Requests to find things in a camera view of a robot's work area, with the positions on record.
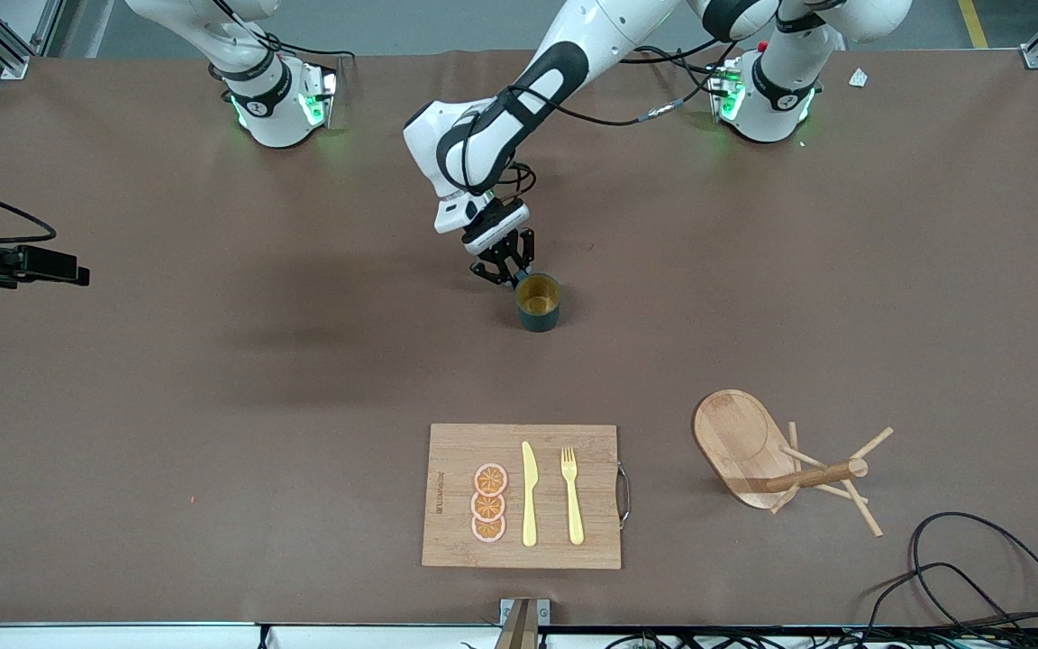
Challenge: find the yellow plastic knife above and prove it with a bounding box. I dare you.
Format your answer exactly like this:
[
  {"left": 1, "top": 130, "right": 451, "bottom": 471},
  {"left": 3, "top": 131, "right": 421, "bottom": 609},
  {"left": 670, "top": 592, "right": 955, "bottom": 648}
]
[{"left": 521, "top": 441, "right": 540, "bottom": 548}]

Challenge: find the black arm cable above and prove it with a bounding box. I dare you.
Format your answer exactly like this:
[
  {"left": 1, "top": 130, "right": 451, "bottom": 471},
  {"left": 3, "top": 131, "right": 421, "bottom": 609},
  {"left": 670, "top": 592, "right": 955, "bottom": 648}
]
[
  {"left": 0, "top": 178, "right": 59, "bottom": 246},
  {"left": 494, "top": 43, "right": 738, "bottom": 199}
]

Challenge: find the yellow plastic fork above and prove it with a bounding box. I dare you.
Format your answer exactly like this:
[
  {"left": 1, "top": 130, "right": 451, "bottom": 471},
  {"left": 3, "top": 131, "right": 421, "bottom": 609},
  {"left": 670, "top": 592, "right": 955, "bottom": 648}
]
[{"left": 560, "top": 447, "right": 586, "bottom": 546}]

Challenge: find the metal table edge bracket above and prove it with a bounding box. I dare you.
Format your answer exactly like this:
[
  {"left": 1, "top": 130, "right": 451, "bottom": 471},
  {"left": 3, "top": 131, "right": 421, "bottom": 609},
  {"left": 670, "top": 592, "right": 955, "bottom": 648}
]
[{"left": 498, "top": 597, "right": 551, "bottom": 649}]

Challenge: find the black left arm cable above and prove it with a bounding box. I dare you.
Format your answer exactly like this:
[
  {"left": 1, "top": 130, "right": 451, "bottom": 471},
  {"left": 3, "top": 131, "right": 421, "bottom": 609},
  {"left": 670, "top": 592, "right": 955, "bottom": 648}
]
[{"left": 494, "top": 43, "right": 738, "bottom": 199}]

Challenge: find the teal ribbed mug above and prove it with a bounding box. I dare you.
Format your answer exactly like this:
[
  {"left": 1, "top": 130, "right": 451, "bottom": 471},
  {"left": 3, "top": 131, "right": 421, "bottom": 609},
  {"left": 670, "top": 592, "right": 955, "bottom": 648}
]
[{"left": 515, "top": 272, "right": 563, "bottom": 334}]

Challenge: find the wooden cutting board with handle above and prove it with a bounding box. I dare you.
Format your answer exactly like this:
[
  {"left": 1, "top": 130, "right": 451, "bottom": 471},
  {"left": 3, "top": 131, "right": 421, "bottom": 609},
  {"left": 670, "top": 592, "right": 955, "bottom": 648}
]
[{"left": 421, "top": 424, "right": 633, "bottom": 571}]

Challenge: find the black loose cable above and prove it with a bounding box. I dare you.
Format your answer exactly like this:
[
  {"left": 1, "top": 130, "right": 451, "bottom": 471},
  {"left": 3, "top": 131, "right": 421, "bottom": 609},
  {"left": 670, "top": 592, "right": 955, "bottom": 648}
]
[
  {"left": 908, "top": 511, "right": 1038, "bottom": 632},
  {"left": 860, "top": 562, "right": 1038, "bottom": 646}
]

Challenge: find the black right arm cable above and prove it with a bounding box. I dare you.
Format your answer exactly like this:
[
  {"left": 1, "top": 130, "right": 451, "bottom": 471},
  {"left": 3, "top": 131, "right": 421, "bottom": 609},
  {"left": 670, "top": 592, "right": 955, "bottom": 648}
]
[{"left": 0, "top": 178, "right": 59, "bottom": 246}]

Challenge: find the wooden mug rack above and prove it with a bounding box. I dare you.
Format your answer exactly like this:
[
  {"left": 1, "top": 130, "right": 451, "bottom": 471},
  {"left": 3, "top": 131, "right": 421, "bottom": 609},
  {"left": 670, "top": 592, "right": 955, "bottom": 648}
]
[{"left": 693, "top": 389, "right": 895, "bottom": 538}]

